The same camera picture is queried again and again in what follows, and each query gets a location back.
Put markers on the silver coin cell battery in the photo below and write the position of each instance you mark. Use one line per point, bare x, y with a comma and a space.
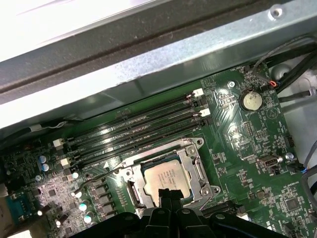
251, 100

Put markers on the green motherboard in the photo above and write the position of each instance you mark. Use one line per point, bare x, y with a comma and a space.
223, 138

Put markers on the metal socket cover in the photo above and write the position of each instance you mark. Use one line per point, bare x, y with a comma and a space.
187, 158

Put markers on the silver CPU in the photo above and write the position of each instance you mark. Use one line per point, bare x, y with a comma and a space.
166, 173

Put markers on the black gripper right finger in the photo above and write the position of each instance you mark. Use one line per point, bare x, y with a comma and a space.
188, 223

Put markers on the CPU socket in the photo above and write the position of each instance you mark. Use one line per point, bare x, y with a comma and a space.
192, 142

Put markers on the silver motherboard screw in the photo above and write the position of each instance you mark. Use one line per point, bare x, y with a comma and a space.
231, 83
289, 156

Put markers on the blue rear port connector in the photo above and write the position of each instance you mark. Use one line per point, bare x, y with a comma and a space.
18, 207

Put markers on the metal locking lever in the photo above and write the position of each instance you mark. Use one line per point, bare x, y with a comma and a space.
208, 202
104, 176

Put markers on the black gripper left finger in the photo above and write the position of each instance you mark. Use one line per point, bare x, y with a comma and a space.
163, 218

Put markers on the black PC case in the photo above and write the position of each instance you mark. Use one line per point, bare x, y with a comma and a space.
148, 49

